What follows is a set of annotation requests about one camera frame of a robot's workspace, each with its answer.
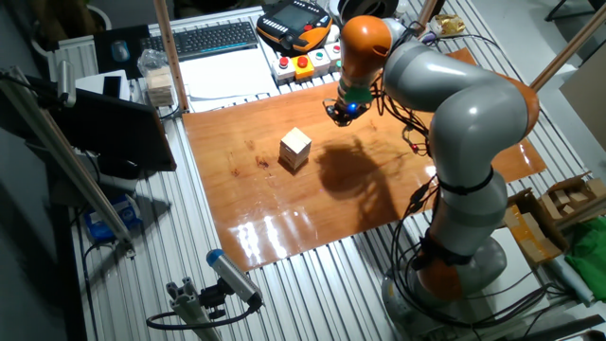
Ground green cloth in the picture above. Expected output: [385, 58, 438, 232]
[564, 222, 606, 303]

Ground black smartphone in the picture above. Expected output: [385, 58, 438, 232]
[102, 75, 122, 99]

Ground white paper sheets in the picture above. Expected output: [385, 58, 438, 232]
[178, 45, 280, 114]

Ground black mouse pad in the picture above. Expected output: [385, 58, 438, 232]
[93, 24, 152, 81]

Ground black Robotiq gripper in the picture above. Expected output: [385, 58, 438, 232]
[325, 97, 374, 128]

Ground yellow emergency stop button box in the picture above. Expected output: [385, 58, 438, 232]
[291, 55, 316, 81]

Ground white box small red button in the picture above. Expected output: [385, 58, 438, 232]
[324, 41, 343, 70]

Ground dark computer mouse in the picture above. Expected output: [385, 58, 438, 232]
[110, 39, 132, 63]

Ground silver camera with blue end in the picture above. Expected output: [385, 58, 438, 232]
[205, 248, 264, 309]

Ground black orange teach pendant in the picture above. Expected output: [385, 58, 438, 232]
[256, 0, 334, 54]

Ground white box small green button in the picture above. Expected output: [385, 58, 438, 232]
[307, 47, 331, 77]

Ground white foam board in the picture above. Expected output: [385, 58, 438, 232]
[477, 226, 550, 328]

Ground black computer keyboard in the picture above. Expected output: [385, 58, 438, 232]
[138, 21, 260, 62]

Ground white rolled sheet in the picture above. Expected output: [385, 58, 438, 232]
[544, 255, 596, 307]

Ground green wrist mount adapter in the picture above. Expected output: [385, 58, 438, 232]
[337, 78, 375, 104]

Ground cardboard box with yellow tape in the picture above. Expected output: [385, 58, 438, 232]
[501, 188, 569, 266]

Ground aluminium profile camera post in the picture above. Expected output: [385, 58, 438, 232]
[165, 278, 223, 341]

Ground blue plastic package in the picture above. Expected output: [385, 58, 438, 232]
[83, 193, 143, 243]

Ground black flat monitor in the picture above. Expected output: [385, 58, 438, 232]
[26, 75, 178, 181]

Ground wooden frame pole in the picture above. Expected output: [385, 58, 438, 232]
[152, 0, 190, 114]
[415, 0, 439, 38]
[528, 2, 606, 94]

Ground white box big red button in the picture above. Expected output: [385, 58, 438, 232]
[271, 55, 298, 86]

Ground black filament spool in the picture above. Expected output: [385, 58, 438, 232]
[336, 0, 401, 29]

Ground plastic bag of wooden blocks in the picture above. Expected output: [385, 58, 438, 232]
[136, 48, 176, 108]

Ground cardboard box with wooden blocks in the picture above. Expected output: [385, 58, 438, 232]
[539, 172, 606, 224]

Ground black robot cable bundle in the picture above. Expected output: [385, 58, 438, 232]
[371, 21, 564, 332]

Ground silver depth camera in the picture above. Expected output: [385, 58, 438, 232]
[56, 60, 78, 109]

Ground long aluminium frame beam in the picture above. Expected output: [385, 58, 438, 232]
[0, 65, 136, 260]

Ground glossy wood grain mat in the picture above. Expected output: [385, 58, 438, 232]
[182, 46, 548, 273]

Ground brown cardboard sheet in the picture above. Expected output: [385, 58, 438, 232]
[560, 56, 606, 153]

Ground white flat box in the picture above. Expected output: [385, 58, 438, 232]
[74, 69, 132, 103]

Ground black camera cable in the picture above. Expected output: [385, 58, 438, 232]
[145, 302, 261, 332]

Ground gold foil packet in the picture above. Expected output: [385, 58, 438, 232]
[428, 12, 468, 39]

